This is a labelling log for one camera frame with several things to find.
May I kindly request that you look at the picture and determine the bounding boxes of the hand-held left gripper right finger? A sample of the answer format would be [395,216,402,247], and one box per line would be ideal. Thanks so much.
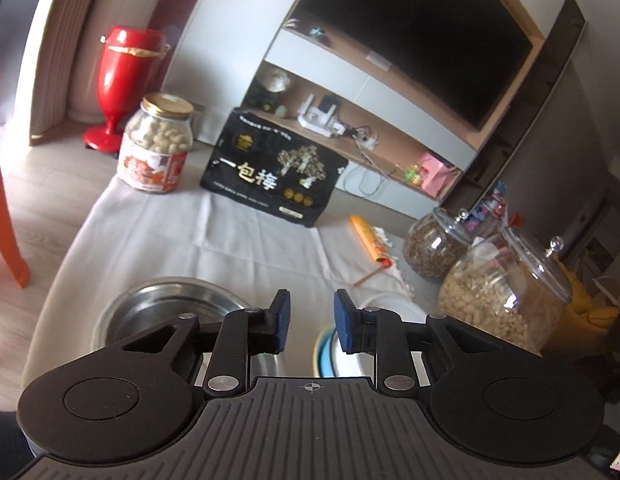
[333,288,492,397]

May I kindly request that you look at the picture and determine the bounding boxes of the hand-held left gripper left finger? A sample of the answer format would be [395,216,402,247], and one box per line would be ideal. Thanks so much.
[121,288,292,399]

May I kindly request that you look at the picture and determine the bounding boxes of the blue bowl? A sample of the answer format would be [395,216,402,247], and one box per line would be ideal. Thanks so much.
[320,331,373,379]

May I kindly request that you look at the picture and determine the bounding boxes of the stainless steel bowl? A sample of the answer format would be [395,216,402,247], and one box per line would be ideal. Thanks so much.
[97,276,311,378]

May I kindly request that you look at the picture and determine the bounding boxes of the small wooden stick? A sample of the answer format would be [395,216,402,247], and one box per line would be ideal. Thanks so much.
[353,267,387,288]

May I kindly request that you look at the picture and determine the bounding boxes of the white tablecloth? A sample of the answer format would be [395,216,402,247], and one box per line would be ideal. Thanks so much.
[50,177,431,341]

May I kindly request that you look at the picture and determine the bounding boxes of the glass jar of seeds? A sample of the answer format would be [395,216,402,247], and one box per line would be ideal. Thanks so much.
[402,207,475,279]

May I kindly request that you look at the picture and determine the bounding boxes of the black snack bag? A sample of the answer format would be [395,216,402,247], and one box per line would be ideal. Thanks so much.
[199,107,350,229]

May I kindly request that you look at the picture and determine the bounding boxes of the large glass jar of peanuts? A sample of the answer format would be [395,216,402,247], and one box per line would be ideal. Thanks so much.
[436,232,574,355]

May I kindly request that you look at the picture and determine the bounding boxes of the colourful snack packets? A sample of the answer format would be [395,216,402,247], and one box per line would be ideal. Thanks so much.
[462,181,520,233]

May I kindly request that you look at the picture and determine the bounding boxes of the white power strip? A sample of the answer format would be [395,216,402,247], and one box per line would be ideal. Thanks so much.
[340,124,380,150]

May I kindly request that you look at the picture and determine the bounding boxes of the white router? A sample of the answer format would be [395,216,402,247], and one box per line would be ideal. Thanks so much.
[296,93,342,134]

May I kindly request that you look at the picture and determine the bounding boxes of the glass jar of white nuts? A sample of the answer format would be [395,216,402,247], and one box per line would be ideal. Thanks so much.
[117,93,196,195]

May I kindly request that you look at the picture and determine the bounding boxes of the yellow plush toy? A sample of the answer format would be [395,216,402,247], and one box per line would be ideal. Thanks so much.
[542,267,620,358]

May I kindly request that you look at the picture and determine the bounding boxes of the pale shelf ornament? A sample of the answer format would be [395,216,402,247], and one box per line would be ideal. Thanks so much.
[259,69,292,94]

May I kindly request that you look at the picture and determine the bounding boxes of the red vase-shaped bin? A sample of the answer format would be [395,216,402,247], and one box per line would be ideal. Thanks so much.
[83,28,171,151]

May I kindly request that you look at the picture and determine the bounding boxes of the orange plastic chair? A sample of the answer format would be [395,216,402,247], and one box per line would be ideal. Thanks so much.
[0,54,32,289]

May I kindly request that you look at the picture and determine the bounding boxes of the black television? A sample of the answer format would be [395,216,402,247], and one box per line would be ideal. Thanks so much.
[293,0,534,131]

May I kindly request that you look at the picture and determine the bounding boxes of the white curtain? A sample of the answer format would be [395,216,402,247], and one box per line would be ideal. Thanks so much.
[29,0,113,147]

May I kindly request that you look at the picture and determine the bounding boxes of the wooden and white wall cabinet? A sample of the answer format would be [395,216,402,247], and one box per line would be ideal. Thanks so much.
[239,0,588,222]

